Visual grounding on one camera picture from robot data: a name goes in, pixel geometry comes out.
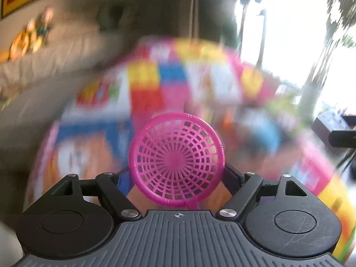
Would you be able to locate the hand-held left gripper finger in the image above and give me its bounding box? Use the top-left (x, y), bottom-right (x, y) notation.
top-left (218, 163), bottom-right (308, 221)

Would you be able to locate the pink plastic toy basket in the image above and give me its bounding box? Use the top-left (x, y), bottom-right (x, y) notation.
top-left (128, 112), bottom-right (225, 211)

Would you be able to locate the colourful printed play mat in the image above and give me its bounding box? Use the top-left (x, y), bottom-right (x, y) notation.
top-left (24, 36), bottom-right (356, 265)

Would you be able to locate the beige sofa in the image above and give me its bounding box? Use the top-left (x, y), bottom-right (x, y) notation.
top-left (0, 3), bottom-right (156, 173)

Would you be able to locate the plush doll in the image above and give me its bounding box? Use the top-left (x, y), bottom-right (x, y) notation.
top-left (37, 6), bottom-right (56, 45)

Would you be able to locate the yellow plush toy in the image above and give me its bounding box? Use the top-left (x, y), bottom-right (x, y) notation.
top-left (0, 19), bottom-right (48, 63)

